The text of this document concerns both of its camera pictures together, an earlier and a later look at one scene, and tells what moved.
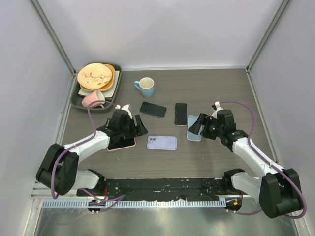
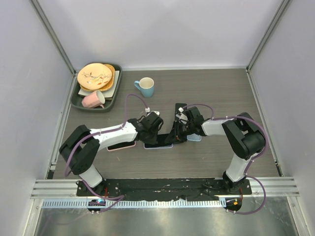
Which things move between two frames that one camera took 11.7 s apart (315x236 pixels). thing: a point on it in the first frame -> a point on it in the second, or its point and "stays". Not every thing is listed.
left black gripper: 138,130 -> 154,140
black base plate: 163,189 stays
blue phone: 153,109 -> 161,144
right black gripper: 201,120 -> 175,135
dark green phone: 118,142 stays
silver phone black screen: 180,114 stays
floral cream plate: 94,76 stays
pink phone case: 122,147 stays
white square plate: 109,93 stays
